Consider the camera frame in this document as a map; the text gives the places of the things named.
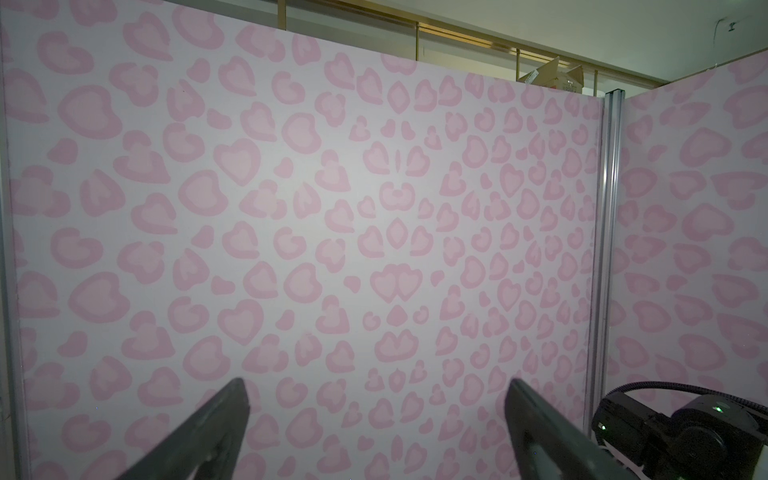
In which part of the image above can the right aluminium frame post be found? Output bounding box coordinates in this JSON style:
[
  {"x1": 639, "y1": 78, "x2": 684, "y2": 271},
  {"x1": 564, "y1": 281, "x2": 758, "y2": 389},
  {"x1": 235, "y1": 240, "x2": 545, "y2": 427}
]
[{"x1": 583, "y1": 89, "x2": 625, "y2": 439}]

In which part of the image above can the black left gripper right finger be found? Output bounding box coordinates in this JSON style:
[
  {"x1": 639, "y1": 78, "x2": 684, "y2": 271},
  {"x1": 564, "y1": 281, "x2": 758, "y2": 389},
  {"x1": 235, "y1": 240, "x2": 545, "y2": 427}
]
[{"x1": 505, "y1": 378, "x2": 635, "y2": 480}]

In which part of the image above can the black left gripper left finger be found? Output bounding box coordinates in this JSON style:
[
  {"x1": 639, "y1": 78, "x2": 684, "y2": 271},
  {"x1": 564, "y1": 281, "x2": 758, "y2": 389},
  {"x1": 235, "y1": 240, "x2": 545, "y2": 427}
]
[{"x1": 118, "y1": 378, "x2": 250, "y2": 480}]

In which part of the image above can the cardboard box behind wall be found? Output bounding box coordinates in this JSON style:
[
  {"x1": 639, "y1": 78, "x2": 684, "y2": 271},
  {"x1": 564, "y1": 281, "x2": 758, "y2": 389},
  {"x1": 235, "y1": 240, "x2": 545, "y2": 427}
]
[{"x1": 519, "y1": 57, "x2": 584, "y2": 94}]

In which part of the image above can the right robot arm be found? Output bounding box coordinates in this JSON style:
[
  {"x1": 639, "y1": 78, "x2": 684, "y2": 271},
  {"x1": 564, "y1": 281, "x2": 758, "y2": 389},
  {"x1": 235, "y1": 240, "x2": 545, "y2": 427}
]
[{"x1": 592, "y1": 392, "x2": 767, "y2": 479}]

